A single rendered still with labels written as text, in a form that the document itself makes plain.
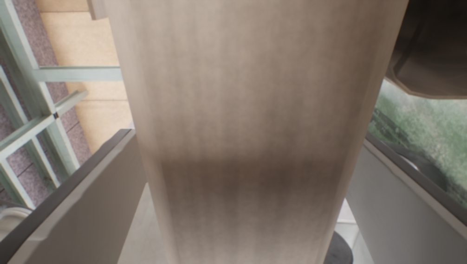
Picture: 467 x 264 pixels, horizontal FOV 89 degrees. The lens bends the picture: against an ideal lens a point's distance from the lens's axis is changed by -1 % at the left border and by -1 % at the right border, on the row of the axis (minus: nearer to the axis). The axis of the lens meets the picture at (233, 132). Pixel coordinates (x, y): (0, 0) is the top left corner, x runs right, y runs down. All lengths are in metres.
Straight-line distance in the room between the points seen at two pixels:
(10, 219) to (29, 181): 2.30
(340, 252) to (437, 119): 1.29
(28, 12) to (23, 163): 1.35
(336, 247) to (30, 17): 2.94
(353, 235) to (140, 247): 0.39
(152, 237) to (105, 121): 2.91
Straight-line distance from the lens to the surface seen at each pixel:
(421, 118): 1.74
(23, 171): 2.79
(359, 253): 0.57
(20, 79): 2.75
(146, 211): 0.40
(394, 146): 1.68
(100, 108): 3.18
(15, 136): 2.54
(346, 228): 0.54
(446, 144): 1.62
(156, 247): 0.38
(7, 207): 0.58
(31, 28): 2.99
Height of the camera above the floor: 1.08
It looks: level
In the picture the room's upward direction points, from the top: 90 degrees counter-clockwise
